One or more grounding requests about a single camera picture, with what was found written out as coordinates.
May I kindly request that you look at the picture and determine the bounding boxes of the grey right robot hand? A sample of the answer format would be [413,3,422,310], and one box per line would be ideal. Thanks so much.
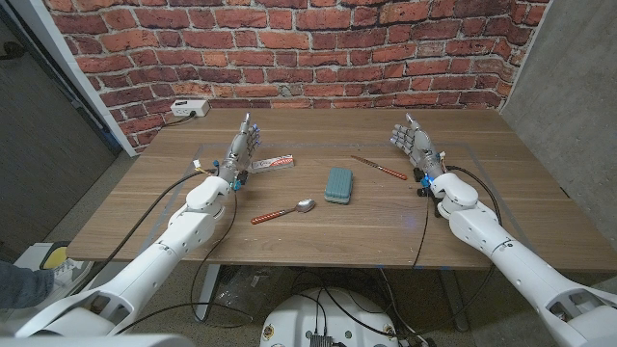
[389,112,447,182]

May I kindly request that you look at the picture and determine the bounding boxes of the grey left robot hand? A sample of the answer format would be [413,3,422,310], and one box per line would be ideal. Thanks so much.
[217,112,262,187]

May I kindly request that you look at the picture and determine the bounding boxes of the black grip strengthener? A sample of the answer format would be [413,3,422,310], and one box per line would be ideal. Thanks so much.
[413,167,447,219]

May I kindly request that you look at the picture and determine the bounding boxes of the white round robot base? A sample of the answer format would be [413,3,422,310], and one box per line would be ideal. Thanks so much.
[259,287,400,347]

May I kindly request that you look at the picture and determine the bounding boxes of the white power strip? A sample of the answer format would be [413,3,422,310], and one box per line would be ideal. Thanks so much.
[170,99,211,118]

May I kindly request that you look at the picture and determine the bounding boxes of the teal sponge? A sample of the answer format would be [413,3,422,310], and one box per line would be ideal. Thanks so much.
[323,167,354,205]

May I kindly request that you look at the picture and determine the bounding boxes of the red brick printed backdrop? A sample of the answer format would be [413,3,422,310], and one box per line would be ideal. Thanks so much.
[42,0,553,153]

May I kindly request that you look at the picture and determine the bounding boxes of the white table leg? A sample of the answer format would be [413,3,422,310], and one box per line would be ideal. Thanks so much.
[195,263,223,322]

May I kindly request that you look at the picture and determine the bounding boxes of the clear plastic bag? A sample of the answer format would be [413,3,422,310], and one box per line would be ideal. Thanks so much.
[211,264,290,325]

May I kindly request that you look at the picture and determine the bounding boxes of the grey table leg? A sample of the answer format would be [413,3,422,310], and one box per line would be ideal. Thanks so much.
[438,269,469,333]

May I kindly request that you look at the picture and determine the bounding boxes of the white sneaker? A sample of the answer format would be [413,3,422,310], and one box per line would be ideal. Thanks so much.
[50,258,95,296]

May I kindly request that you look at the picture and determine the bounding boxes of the person's leg in jeans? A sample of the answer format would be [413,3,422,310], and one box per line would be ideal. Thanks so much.
[0,259,55,309]

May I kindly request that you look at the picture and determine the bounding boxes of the black power strip cord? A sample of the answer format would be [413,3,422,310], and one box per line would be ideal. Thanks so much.
[163,111,197,127]

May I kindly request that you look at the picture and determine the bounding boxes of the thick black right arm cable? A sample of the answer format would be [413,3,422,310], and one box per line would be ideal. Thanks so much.
[445,165,503,227]

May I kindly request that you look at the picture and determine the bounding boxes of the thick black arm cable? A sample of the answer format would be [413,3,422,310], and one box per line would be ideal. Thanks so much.
[71,168,218,303]
[445,165,503,227]

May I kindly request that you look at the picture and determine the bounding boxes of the spoon with red handle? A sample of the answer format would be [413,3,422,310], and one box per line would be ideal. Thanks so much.
[250,198,317,226]

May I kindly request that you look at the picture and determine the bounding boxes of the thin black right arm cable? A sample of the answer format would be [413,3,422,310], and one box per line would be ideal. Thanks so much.
[412,192,431,269]

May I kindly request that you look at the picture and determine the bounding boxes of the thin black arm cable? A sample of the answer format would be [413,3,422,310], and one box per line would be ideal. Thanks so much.
[412,192,431,269]
[115,187,255,334]

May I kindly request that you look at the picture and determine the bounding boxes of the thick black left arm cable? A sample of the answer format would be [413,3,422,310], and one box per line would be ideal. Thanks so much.
[71,168,218,303]

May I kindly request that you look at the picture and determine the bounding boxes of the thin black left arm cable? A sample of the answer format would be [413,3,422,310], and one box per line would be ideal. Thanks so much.
[115,187,255,334]

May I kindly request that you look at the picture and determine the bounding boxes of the white door frame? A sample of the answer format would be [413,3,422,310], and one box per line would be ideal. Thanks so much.
[7,0,139,158]

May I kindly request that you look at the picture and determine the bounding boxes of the black wall hook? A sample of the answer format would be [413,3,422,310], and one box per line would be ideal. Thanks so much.
[0,41,28,62]

